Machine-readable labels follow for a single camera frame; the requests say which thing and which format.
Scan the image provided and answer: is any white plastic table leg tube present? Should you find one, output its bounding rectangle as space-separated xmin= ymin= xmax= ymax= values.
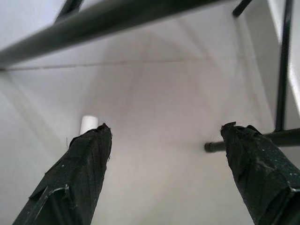
xmin=79 ymin=114 xmax=98 ymax=136

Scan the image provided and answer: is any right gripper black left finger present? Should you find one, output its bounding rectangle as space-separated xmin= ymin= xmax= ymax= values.
xmin=13 ymin=123 xmax=112 ymax=225

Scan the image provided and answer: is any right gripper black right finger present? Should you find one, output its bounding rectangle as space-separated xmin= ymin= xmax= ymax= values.
xmin=221 ymin=121 xmax=300 ymax=225

